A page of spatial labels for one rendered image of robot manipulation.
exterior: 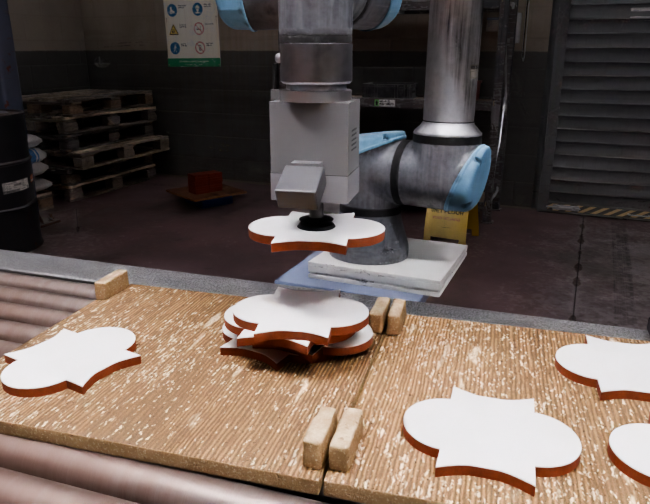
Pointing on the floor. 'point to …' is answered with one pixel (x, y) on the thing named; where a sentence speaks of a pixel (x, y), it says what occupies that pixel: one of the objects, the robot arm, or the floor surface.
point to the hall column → (5, 69)
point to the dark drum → (11, 184)
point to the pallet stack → (93, 139)
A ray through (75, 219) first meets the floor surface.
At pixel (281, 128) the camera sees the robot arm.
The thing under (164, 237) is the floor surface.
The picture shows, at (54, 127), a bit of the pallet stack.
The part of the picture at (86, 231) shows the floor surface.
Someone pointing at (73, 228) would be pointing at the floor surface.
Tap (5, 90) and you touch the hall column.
